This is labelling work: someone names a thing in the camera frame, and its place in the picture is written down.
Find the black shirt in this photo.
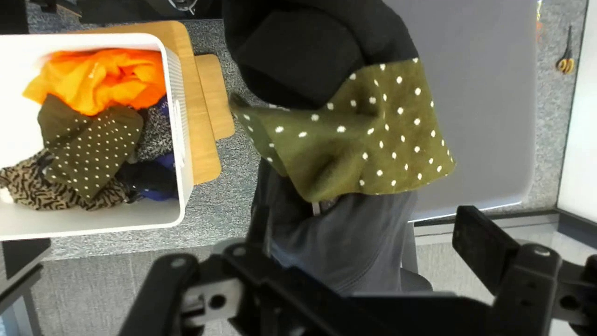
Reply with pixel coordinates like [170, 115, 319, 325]
[222, 0, 418, 108]

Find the white plastic basket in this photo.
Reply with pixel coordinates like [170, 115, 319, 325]
[0, 33, 194, 241]

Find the orange cloth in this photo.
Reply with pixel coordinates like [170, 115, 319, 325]
[23, 48, 166, 115]

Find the brown leopard print cloth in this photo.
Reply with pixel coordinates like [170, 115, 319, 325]
[0, 151, 129, 211]

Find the green polka dot cloth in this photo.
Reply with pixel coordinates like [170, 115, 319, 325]
[38, 95, 144, 199]

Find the wooden stool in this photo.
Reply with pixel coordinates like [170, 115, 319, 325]
[99, 20, 235, 185]

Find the grey mesh office chair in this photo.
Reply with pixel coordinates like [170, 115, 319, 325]
[248, 0, 543, 295]

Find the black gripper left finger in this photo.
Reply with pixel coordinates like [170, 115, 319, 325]
[118, 242, 386, 336]

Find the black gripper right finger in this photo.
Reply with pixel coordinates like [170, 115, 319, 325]
[386, 205, 597, 336]

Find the dark blue cloth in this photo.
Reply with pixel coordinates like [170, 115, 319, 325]
[118, 99, 178, 201]

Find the green polka dot sock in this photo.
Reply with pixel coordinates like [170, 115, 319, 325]
[232, 58, 456, 201]

